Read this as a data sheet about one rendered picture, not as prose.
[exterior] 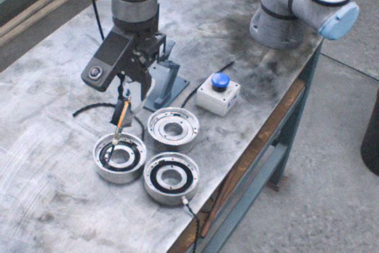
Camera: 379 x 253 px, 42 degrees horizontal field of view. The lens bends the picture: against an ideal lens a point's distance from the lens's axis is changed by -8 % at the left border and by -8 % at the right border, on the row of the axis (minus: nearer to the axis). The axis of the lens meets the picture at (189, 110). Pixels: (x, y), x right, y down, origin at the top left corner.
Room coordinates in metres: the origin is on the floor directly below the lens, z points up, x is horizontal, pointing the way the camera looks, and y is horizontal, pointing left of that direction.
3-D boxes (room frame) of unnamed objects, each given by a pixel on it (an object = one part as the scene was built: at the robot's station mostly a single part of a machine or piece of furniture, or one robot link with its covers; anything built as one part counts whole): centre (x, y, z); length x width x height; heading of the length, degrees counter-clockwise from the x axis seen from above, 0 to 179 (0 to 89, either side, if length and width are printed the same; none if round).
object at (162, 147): (0.75, 0.03, 0.82); 0.10 x 0.10 x 0.04
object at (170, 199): (0.62, 0.02, 0.82); 0.10 x 0.10 x 0.04
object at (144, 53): (0.72, 0.10, 1.07); 0.09 x 0.08 x 0.12; 154
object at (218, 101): (0.88, -0.06, 0.82); 0.08 x 0.07 x 0.05; 153
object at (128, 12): (0.71, 0.11, 1.15); 0.08 x 0.08 x 0.05
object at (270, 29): (1.17, -0.21, 0.85); 0.15 x 0.15 x 0.10
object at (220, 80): (0.87, -0.06, 0.85); 0.04 x 0.04 x 0.05
